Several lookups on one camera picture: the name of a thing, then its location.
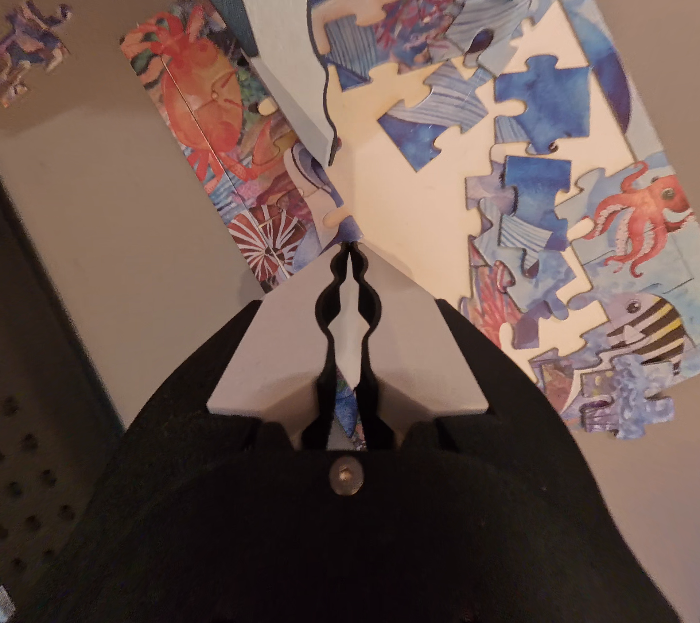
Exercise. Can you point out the orange crab puzzle piece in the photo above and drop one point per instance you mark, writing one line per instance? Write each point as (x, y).
(202, 87)

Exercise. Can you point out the crab claw puzzle piece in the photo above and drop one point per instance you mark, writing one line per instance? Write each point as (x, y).
(273, 152)

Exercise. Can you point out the blue watercolour puzzle piece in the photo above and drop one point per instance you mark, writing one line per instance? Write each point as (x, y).
(536, 196)

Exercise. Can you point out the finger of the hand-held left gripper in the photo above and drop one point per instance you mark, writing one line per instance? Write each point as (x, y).
(273, 4)

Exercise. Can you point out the striped dark blue puzzle piece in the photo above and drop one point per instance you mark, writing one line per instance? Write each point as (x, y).
(432, 114)

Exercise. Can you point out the pale striped puzzle piece with fin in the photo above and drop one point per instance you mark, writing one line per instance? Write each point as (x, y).
(492, 15)

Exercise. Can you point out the coral and purple puzzle piece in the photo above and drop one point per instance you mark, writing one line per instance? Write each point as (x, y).
(415, 21)

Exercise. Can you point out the striped purple puzzle piece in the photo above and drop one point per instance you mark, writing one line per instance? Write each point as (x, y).
(552, 377)

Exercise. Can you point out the octopus arms puzzle piece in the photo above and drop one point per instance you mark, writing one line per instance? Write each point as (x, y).
(579, 196)

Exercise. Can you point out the pale blue octopus puzzle piece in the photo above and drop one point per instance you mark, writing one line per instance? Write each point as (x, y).
(601, 278)

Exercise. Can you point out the red coral puzzle piece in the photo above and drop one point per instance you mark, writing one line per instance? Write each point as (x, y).
(492, 305)

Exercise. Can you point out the sea print puzzle tray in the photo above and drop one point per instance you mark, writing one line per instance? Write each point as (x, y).
(415, 218)

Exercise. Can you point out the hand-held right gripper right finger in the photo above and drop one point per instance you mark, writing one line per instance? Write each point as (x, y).
(432, 360)

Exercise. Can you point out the joined blue purple puzzle pieces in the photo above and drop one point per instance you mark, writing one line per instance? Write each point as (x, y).
(33, 43)

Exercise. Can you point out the small blue purple puzzle piece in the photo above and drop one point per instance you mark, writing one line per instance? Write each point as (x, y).
(640, 393)

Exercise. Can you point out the striped fish puzzle piece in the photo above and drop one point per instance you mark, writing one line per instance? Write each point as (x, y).
(645, 327)

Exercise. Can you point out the purple pink coral puzzle piece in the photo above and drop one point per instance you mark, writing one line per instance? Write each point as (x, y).
(593, 352)

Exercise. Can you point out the striped puzzle piece with tail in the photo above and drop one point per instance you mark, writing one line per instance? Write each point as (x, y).
(350, 43)

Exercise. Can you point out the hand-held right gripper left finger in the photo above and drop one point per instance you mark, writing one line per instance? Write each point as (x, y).
(268, 360)

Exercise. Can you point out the dark blue puzzle piece with eye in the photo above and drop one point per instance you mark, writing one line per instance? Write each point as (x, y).
(547, 103)

